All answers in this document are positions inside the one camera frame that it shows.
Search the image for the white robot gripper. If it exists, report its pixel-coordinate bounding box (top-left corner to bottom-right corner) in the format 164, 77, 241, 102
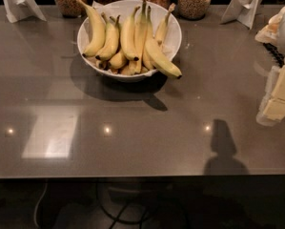
255, 65, 285, 127

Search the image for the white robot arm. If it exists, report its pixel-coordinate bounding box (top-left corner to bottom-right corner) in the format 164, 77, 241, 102
254, 7, 285, 126

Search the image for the tall centre yellow banana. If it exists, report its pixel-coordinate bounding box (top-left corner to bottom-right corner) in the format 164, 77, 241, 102
134, 1, 147, 73

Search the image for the small lower yellow banana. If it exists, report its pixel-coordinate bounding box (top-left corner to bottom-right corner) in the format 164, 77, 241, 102
109, 49, 128, 70

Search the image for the right white paper stand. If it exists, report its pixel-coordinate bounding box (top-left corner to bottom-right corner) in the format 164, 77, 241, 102
221, 0, 262, 29

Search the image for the white paper stand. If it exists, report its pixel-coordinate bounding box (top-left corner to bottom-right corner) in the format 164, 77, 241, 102
3, 0, 46, 23
221, 0, 262, 29

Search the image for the right glass cereal jar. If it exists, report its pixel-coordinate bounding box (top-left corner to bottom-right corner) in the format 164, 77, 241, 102
177, 0, 211, 19

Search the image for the left white paper stand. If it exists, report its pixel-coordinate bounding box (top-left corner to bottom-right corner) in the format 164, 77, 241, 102
3, 0, 46, 23

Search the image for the black cable chain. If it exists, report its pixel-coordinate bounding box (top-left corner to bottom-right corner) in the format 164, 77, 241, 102
263, 42, 285, 69

